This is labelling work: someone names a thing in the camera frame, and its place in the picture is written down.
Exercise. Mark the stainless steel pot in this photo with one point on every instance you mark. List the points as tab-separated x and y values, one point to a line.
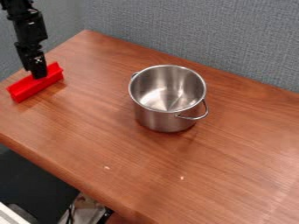
169	95

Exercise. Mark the grey table leg bracket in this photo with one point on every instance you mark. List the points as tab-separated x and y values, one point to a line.
86	211

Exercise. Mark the white object at corner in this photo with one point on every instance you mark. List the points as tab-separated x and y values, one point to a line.
10	217

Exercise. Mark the red rectangular block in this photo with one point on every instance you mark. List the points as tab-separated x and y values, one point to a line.
30	86

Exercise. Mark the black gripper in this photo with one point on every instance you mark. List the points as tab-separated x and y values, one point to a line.
31	33

